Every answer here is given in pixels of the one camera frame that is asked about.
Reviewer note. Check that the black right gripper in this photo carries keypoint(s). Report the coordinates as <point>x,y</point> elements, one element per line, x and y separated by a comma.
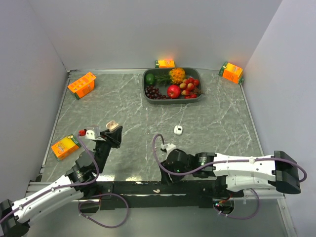
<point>167,166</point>

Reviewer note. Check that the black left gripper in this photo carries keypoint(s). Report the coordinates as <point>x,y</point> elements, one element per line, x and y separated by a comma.
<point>113,138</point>

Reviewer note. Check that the pink earbuds charging case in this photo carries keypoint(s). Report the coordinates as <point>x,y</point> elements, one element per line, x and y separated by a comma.
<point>112,125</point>

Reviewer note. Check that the white earbuds charging case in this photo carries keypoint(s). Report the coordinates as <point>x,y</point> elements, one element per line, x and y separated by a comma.
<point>178,130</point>

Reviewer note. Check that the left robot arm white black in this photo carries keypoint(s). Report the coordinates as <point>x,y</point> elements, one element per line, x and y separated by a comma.
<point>78,182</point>

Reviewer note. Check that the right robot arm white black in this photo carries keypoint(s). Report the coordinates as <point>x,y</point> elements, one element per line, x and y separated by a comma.
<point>278,170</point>

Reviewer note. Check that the orange juice box near left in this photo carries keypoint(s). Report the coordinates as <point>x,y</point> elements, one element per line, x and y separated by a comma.
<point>65,147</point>

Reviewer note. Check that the orange juice box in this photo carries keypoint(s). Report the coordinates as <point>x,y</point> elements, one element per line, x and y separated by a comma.
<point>65,147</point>
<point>83,85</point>
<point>232,73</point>
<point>164,64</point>

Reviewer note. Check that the orange juice box far left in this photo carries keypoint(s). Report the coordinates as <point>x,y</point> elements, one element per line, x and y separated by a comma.
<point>83,85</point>

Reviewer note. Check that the dark purple grape bunch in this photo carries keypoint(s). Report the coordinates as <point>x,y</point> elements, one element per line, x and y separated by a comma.
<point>152,92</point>

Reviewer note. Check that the green lime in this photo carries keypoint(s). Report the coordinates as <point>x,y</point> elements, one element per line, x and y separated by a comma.
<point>150,79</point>

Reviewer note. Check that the red apple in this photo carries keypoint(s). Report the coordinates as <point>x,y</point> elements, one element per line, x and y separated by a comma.
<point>173,91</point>

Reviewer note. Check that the small pineapple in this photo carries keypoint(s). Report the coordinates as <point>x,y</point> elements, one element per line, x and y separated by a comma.
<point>174,76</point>

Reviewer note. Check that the orange juice box back centre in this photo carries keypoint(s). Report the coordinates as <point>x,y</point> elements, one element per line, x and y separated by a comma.
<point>164,64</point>

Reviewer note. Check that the dark grey fruit tray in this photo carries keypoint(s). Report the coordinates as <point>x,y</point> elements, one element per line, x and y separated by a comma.
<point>190,72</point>

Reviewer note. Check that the orange juice box far right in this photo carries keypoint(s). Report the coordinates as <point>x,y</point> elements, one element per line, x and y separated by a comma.
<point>232,73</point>

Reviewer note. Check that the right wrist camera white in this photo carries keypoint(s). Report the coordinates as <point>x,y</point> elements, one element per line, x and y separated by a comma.
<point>167,148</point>

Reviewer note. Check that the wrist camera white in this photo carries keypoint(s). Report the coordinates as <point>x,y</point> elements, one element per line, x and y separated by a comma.
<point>91,133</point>
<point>167,148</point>

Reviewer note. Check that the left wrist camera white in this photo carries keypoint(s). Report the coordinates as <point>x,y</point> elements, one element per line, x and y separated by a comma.
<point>91,133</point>

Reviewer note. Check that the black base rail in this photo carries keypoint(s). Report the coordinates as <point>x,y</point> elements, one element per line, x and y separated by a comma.
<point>200,193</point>

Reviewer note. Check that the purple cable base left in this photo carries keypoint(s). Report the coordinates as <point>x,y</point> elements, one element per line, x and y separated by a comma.
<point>95,221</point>

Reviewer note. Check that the purple cable base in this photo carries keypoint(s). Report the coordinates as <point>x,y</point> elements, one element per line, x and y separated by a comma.
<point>95,221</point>
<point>220,213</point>

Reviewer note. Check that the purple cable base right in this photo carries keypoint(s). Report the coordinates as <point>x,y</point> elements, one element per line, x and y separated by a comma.
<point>220,213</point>

